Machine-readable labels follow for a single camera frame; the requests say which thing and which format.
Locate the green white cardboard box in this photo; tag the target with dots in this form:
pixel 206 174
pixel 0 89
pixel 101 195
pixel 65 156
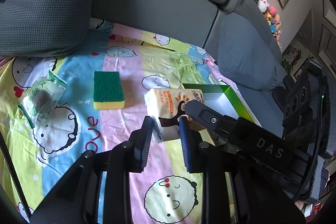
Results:
pixel 224 100

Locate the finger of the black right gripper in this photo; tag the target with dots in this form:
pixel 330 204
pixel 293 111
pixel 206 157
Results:
pixel 213 121

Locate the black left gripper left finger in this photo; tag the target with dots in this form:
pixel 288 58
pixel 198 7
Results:
pixel 74 198

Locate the colourful cartoon bed sheet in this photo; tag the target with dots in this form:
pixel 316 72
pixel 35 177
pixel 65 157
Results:
pixel 54 109

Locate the pile of plush toys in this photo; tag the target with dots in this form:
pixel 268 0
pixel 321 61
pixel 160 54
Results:
pixel 272 18

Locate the tissue pack with tree print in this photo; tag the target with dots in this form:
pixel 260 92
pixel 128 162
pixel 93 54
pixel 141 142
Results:
pixel 166 107

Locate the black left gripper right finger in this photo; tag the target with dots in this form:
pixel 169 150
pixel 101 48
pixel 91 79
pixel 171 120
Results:
pixel 257 198

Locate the grey right cushion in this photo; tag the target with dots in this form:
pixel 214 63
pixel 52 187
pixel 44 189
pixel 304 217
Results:
pixel 244 58

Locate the grey sofa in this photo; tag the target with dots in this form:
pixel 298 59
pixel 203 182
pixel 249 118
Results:
pixel 183 3

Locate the clear bag with green print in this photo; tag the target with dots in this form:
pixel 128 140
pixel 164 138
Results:
pixel 42 97

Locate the grey square cushion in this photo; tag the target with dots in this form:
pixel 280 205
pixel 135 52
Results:
pixel 43 28

